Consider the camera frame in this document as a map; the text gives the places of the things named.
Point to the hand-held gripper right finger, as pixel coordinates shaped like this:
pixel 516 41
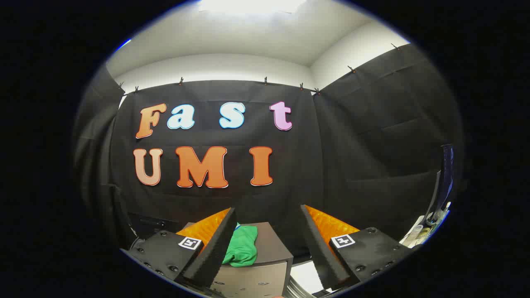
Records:
pixel 321 248

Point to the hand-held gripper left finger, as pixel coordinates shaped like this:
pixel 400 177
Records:
pixel 215 248

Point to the green polo shirt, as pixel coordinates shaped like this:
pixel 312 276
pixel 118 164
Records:
pixel 242 246

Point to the white cabinet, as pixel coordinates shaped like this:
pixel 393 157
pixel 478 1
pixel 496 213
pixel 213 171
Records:
pixel 306 271

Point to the black backdrop cloth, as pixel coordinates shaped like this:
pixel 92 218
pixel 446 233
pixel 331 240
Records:
pixel 331 165

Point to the white plastic bottle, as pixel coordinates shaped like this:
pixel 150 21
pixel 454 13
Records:
pixel 415 236

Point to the clear spray bottle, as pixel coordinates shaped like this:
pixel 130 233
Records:
pixel 441 213

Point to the dark blue upright panel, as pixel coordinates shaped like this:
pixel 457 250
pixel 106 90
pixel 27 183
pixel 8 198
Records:
pixel 446 174

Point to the row of small cloth clips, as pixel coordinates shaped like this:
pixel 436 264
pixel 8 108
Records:
pixel 181 81

